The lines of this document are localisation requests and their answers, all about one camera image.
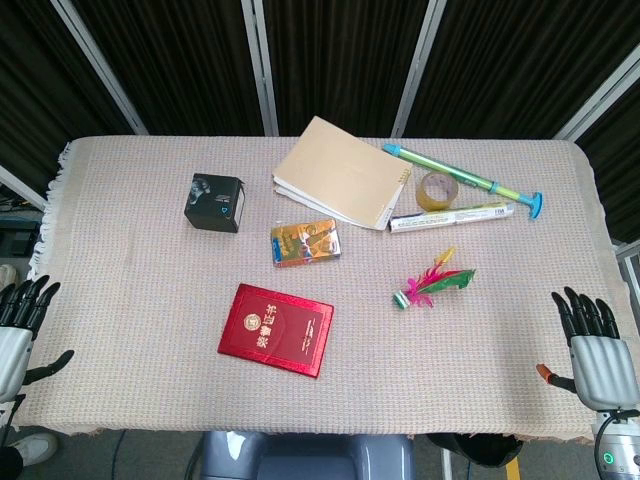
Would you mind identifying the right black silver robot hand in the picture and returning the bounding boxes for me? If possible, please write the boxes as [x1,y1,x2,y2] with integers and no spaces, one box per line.
[535,286,640,414]

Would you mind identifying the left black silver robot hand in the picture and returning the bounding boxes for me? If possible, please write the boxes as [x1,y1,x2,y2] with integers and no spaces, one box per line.
[0,274,75,404]

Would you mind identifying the colourful feather shuttlecock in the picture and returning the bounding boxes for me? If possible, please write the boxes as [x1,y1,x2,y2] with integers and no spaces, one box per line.
[392,246,477,310]

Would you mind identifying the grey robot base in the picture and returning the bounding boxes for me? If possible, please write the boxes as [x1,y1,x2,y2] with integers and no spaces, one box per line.
[192,430,416,480]

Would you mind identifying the grey metal rack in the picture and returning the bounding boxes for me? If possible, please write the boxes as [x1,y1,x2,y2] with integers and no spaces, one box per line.
[612,239,640,321]

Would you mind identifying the white shoe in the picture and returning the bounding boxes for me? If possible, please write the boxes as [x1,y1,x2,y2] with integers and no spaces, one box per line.
[7,432,60,467]

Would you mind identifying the black equipment box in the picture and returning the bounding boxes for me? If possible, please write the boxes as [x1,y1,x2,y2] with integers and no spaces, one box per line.
[0,219,42,259]

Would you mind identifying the beige woven tablecloth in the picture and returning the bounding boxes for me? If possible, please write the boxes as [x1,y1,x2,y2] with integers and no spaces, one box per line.
[27,135,640,444]

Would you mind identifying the white long carton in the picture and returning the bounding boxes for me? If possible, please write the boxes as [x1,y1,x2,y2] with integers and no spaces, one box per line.
[388,201,516,234]

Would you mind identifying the clear brown tape roll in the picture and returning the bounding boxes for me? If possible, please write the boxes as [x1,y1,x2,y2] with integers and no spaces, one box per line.
[416,172,460,211]

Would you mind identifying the black cube box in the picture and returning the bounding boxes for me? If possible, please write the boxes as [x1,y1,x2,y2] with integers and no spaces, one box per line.
[183,172,247,234]

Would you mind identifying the green blue pump tube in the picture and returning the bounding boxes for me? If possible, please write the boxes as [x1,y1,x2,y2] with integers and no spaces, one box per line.
[382,143,545,221]

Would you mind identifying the red certificate book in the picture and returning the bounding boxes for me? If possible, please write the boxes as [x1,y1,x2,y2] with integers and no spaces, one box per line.
[217,283,335,379]

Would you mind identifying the gold foil card pack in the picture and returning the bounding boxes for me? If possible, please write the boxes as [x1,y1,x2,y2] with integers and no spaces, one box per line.
[270,218,344,269]

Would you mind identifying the beige spiral notebook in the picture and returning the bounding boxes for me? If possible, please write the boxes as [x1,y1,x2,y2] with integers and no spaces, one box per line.
[272,115,414,232]

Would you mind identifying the blue cable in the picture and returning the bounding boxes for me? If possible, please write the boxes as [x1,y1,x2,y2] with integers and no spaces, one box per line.
[110,430,127,480]

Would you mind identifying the grey partition frame post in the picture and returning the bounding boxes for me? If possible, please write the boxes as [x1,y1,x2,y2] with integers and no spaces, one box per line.
[389,0,448,139]
[553,49,640,141]
[241,0,280,137]
[0,164,49,211]
[49,0,150,136]

